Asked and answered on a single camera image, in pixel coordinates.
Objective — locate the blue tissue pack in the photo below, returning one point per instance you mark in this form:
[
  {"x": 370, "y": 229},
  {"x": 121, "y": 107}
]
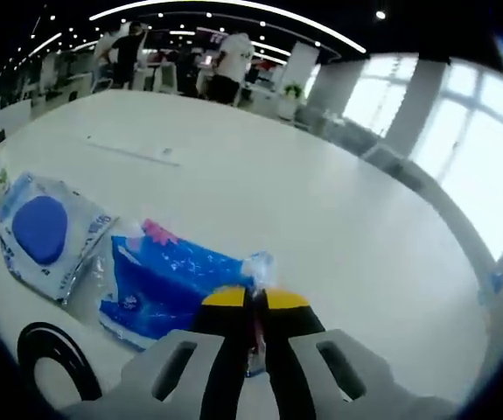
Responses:
[{"x": 168, "y": 280}]

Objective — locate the wet wipes pack blue lid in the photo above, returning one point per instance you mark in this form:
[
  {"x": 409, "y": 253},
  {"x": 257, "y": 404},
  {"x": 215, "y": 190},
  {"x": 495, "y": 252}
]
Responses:
[{"x": 41, "y": 227}]

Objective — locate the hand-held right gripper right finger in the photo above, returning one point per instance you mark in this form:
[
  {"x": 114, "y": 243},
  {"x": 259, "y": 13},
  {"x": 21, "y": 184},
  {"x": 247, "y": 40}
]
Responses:
[{"x": 321, "y": 363}]

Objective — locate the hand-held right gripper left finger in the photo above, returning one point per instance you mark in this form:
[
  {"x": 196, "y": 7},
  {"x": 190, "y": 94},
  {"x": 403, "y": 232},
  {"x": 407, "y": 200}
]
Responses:
[{"x": 198, "y": 363}]

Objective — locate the potted green plant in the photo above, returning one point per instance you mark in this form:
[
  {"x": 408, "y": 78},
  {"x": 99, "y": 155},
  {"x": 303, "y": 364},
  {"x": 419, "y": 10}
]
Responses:
[{"x": 293, "y": 91}]

